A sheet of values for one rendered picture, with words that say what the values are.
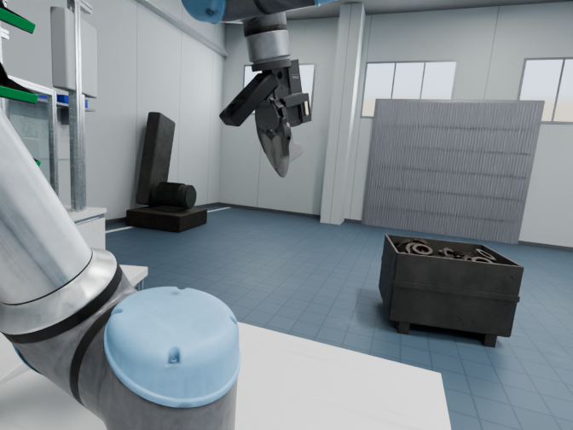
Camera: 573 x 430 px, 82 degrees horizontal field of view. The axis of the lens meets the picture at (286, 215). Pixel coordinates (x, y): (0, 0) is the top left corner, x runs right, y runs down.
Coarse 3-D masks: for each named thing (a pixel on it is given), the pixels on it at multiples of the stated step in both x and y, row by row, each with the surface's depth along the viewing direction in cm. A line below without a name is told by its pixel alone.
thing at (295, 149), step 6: (276, 138) 61; (276, 144) 62; (294, 144) 64; (300, 144) 65; (276, 150) 63; (294, 150) 64; (300, 150) 65; (276, 156) 63; (282, 156) 62; (288, 156) 63; (294, 156) 65; (282, 162) 63; (288, 162) 64; (282, 168) 64; (282, 174) 65
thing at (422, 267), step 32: (384, 256) 313; (416, 256) 249; (448, 256) 256; (480, 256) 269; (384, 288) 293; (416, 288) 252; (448, 288) 248; (480, 288) 245; (512, 288) 241; (416, 320) 256; (448, 320) 252; (480, 320) 248; (512, 320) 244
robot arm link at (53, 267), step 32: (0, 128) 26; (0, 160) 25; (32, 160) 29; (0, 192) 26; (32, 192) 28; (0, 224) 26; (32, 224) 28; (64, 224) 31; (0, 256) 27; (32, 256) 28; (64, 256) 30; (96, 256) 35; (0, 288) 28; (32, 288) 29; (64, 288) 31; (96, 288) 32; (128, 288) 37; (0, 320) 30; (32, 320) 29; (64, 320) 30; (32, 352) 31; (64, 352) 31; (64, 384) 31
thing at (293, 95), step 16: (256, 64) 56; (272, 64) 56; (288, 64) 57; (288, 80) 60; (272, 96) 59; (288, 96) 60; (304, 96) 61; (256, 112) 63; (272, 112) 59; (288, 112) 61; (304, 112) 63; (272, 128) 60
